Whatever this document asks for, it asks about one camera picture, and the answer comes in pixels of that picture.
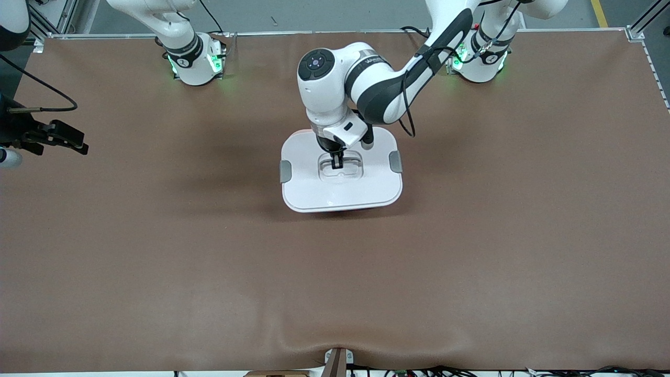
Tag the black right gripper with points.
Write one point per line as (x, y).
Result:
(15, 128)

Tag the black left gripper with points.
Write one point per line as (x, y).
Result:
(326, 143)

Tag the white box lid grey clips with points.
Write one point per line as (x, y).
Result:
(340, 191)

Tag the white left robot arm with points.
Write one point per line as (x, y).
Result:
(327, 99)

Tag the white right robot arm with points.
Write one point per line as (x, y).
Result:
(178, 31)

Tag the brown table mat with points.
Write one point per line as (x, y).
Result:
(335, 288)

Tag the aluminium frame profile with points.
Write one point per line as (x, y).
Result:
(649, 18)
(52, 18)

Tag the silver table edge rail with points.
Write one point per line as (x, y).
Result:
(314, 32)

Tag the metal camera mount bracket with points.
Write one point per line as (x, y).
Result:
(337, 364)

